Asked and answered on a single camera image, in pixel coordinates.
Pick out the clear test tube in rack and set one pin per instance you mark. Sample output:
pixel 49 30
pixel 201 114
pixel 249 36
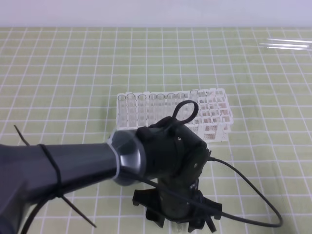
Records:
pixel 160 106
pixel 171 97
pixel 179 98
pixel 193 95

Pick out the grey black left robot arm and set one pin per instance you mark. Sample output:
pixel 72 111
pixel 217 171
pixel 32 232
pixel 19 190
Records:
pixel 167 151

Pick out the clear glass test tube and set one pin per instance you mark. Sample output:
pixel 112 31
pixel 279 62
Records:
pixel 178 228

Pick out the green grid tablecloth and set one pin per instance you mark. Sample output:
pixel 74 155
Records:
pixel 60 85

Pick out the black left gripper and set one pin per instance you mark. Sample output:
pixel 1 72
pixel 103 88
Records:
pixel 197 211

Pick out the white plastic test tube rack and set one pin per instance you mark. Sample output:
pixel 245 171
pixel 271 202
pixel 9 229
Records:
pixel 212 123

